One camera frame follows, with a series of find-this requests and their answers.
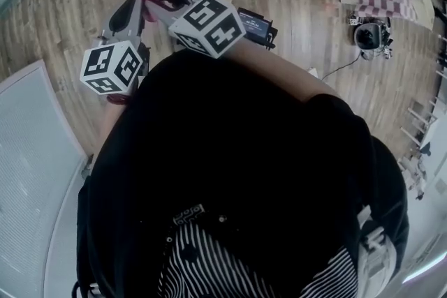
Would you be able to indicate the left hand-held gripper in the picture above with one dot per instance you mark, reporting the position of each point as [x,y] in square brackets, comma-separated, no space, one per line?
[110,68]

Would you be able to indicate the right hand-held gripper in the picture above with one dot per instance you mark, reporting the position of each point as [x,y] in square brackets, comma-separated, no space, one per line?
[209,26]

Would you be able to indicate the person's left forearm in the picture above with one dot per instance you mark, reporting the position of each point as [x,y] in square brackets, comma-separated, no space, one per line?
[110,122]

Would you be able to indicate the person's right forearm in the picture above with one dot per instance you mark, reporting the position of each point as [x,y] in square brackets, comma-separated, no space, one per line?
[276,69]

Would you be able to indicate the black screen device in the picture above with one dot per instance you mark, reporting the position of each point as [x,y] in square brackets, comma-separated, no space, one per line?
[256,26]

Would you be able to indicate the person's black shirt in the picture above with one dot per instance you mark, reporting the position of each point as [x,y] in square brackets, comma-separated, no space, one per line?
[227,150]

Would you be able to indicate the white mesh panel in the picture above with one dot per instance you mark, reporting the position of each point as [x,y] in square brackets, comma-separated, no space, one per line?
[31,157]

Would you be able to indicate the black white striped garment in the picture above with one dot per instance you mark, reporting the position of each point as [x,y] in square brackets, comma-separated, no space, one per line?
[202,268]

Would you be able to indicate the white wooden rack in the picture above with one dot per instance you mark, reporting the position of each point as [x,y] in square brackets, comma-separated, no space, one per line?
[422,129]

